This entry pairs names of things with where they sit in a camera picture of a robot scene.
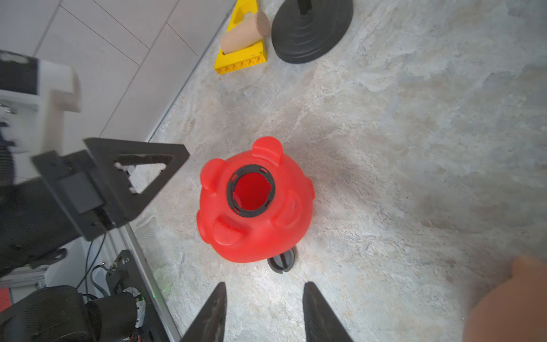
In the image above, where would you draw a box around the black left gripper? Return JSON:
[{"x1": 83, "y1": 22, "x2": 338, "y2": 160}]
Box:
[{"x1": 1, "y1": 138, "x2": 189, "y2": 276}]

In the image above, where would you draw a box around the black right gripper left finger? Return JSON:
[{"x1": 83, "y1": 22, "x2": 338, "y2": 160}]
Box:
[{"x1": 180, "y1": 282, "x2": 227, "y2": 342}]

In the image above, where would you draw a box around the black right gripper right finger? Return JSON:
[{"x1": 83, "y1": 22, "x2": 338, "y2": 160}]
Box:
[{"x1": 302, "y1": 282, "x2": 353, "y2": 342}]

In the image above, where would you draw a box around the black plug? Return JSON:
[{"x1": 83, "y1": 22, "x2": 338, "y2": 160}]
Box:
[{"x1": 267, "y1": 247, "x2": 296, "y2": 274}]

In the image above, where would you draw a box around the red piggy bank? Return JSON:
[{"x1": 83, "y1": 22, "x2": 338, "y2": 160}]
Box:
[{"x1": 197, "y1": 137, "x2": 316, "y2": 263}]

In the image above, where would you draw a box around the pink piggy bank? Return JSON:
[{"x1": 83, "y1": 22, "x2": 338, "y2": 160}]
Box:
[{"x1": 462, "y1": 256, "x2": 546, "y2": 341}]

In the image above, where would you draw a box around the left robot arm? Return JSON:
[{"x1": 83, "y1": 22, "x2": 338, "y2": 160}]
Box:
[{"x1": 1, "y1": 138, "x2": 189, "y2": 341}]

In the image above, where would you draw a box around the toy microphone on stand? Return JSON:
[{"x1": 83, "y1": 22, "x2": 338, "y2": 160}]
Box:
[{"x1": 272, "y1": 0, "x2": 354, "y2": 64}]

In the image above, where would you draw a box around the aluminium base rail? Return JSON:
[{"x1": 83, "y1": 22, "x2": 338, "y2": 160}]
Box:
[{"x1": 119, "y1": 224, "x2": 182, "y2": 341}]

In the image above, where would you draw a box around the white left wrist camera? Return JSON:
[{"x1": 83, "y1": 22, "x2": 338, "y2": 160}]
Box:
[{"x1": 1, "y1": 50, "x2": 82, "y2": 181}]

